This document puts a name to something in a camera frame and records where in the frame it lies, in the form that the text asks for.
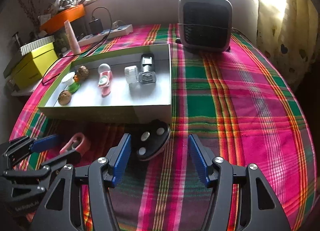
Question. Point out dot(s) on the grey black fan heater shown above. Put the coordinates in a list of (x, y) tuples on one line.
[(205, 20)]

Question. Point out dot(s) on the brown walnut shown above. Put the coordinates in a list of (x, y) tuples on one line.
[(65, 97), (83, 72)]

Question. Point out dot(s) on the cream cosmetic tube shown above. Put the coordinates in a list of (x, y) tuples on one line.
[(72, 38)]

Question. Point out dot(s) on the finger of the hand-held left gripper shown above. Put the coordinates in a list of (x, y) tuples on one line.
[(65, 156), (47, 142)]

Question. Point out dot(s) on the crumpled plastic bags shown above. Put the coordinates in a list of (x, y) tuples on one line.
[(66, 0)]

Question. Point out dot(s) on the white green striped box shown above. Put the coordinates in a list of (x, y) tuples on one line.
[(37, 45)]

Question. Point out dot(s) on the white power strip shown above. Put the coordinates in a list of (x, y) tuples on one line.
[(120, 30)]

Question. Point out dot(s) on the white ribbed round cap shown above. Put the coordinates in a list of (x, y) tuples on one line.
[(131, 73)]

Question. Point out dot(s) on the pink toy with white cup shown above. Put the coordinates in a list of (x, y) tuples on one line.
[(105, 83)]

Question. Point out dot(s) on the dried twig bunch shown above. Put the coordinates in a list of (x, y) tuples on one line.
[(30, 3)]

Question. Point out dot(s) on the yellow shoe box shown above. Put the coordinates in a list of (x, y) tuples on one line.
[(35, 68)]

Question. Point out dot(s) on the green thread spool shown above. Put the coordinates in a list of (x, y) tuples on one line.
[(68, 78)]

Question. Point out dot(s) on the orange lidded storage bin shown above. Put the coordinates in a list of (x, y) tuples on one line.
[(65, 17)]

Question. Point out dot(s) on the cream heart print curtain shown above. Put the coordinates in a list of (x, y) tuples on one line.
[(285, 25)]

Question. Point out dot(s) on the black oval button remote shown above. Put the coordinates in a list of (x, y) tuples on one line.
[(152, 147)]

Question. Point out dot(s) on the black charger plug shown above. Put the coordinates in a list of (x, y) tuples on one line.
[(95, 27)]

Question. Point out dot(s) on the grey ball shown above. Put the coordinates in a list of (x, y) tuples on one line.
[(104, 67)]

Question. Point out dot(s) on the pink green plaid blanket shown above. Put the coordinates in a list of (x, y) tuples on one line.
[(237, 111)]

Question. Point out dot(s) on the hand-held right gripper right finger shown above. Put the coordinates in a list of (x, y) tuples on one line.
[(197, 161)]

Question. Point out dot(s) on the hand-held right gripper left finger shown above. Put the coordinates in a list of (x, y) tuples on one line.
[(122, 161)]

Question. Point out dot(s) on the green white cardboard box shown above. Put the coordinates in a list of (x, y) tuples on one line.
[(140, 96)]

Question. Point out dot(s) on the pink clip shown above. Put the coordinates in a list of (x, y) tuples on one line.
[(81, 144)]

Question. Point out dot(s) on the clear plastic dispenser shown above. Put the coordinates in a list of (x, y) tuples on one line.
[(147, 70)]

